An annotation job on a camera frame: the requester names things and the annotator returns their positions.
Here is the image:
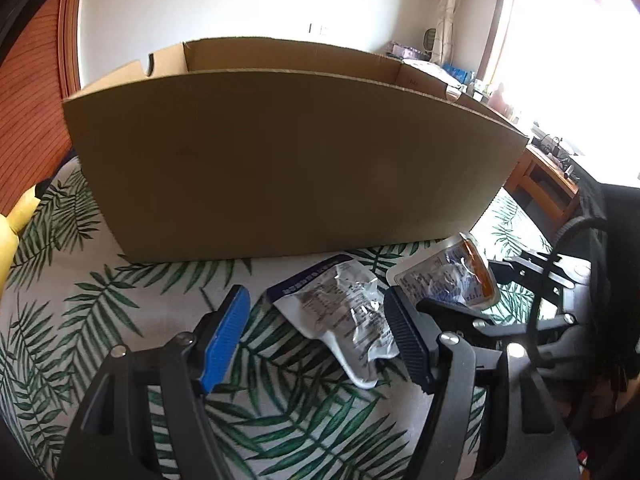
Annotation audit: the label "brown cardboard box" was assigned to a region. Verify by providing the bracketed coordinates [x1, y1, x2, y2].
[62, 36, 531, 265]

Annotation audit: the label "dark cloth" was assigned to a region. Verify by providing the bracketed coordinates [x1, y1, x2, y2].
[575, 170, 640, 421]

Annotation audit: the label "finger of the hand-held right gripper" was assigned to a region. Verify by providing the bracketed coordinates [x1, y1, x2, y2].
[487, 254, 556, 287]
[415, 296, 506, 335]

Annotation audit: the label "leaf-print bed cover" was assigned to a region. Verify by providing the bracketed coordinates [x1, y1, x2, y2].
[0, 157, 566, 480]

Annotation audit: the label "wooden headboard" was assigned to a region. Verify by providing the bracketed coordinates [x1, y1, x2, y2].
[0, 0, 87, 218]

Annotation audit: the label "silver white snack packet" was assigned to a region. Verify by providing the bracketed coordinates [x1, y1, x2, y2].
[266, 254, 401, 391]

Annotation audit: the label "beige curtain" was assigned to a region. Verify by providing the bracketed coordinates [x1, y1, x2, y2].
[434, 0, 482, 67]

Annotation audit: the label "white orange-edged snack packet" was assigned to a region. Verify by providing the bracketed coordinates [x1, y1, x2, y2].
[386, 231, 497, 312]

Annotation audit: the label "window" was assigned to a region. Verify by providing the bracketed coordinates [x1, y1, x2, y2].
[477, 0, 640, 183]

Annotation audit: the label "blue packets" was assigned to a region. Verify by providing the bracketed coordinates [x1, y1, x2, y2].
[441, 61, 477, 85]

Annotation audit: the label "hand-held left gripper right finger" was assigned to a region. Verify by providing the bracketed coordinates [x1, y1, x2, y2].
[384, 287, 577, 480]

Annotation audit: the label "stack of folded cloths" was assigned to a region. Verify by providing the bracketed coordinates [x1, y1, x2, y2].
[387, 41, 437, 62]

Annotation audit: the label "wooden side cabinet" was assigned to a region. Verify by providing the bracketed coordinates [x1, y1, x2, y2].
[507, 125, 587, 233]

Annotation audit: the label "yellow plush toy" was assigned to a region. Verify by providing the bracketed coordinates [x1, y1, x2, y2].
[0, 184, 42, 291]

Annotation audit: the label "black braided cable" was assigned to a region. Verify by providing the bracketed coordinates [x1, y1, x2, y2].
[526, 216, 612, 366]

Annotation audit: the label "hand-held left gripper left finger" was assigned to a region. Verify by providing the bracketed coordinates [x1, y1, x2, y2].
[59, 285, 251, 480]

